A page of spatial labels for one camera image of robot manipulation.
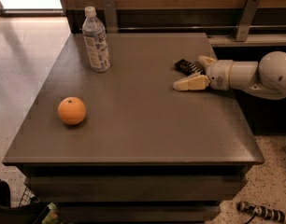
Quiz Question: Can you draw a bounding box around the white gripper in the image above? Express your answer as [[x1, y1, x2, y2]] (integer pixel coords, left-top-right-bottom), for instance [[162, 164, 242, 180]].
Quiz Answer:
[[173, 55, 233, 91]]

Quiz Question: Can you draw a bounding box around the black rxbar chocolate bar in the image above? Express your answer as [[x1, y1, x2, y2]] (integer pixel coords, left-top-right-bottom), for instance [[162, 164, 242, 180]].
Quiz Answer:
[[175, 59, 205, 76]]

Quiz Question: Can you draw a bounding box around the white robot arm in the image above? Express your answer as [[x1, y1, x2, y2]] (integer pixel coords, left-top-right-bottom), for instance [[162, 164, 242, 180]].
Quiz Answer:
[[173, 51, 286, 100]]

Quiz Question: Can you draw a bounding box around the grey drawer cabinet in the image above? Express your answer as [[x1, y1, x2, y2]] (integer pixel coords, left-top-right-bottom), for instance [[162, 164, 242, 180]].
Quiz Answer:
[[4, 34, 264, 223]]

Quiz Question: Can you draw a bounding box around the clear plastic water bottle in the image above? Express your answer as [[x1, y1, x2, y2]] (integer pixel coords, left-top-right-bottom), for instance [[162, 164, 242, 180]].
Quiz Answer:
[[82, 7, 111, 73]]

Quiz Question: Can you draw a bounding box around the orange fruit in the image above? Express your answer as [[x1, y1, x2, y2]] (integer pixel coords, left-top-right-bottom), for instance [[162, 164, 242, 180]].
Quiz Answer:
[[58, 97, 86, 125]]

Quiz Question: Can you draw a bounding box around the green snack package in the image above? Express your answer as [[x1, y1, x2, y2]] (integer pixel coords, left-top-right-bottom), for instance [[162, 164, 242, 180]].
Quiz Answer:
[[41, 203, 65, 224]]

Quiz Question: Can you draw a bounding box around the black bag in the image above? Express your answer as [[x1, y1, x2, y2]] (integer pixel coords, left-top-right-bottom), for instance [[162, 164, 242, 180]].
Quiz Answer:
[[0, 179, 49, 224]]

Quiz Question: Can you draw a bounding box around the right metal rail bracket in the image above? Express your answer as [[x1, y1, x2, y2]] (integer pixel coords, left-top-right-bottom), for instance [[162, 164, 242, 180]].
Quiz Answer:
[[234, 0, 261, 42]]

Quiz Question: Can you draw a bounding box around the metal rail bracket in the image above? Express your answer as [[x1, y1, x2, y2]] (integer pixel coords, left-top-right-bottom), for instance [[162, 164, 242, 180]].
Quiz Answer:
[[234, 0, 261, 42], [103, 0, 119, 33]]

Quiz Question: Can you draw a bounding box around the horizontal metal rail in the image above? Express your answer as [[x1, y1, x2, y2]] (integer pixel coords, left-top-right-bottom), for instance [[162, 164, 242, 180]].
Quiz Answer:
[[118, 24, 286, 33]]

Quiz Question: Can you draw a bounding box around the left metal rail bracket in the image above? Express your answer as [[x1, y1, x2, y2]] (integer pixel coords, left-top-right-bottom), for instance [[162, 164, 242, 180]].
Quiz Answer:
[[103, 0, 119, 33]]

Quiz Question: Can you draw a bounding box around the black white striped handle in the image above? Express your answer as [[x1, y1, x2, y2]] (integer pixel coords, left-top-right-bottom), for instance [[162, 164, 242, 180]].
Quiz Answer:
[[236, 201, 286, 223]]

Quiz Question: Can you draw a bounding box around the wire mesh basket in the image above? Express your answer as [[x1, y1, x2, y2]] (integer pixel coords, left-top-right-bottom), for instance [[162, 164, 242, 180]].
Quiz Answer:
[[19, 188, 36, 206]]

